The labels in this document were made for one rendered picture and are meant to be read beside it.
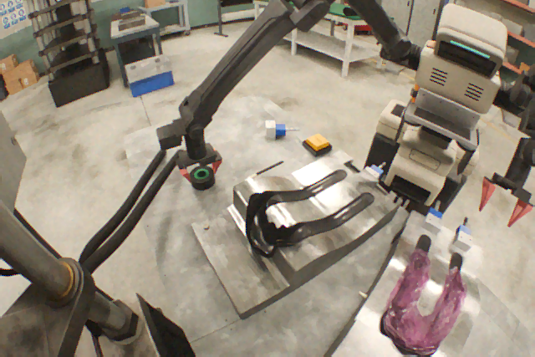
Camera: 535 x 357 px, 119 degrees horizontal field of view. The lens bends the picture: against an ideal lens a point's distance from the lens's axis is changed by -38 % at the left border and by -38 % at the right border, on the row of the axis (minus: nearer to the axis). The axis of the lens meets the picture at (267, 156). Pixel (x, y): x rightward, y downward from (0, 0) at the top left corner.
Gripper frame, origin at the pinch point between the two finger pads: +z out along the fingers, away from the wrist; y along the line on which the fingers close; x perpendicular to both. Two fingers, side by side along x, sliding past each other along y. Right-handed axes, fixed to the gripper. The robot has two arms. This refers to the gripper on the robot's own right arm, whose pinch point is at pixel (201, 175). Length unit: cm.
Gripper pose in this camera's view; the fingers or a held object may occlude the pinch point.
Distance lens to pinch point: 81.3
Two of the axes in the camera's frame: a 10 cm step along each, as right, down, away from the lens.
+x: 5.1, 5.8, -6.3
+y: -8.6, 3.2, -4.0
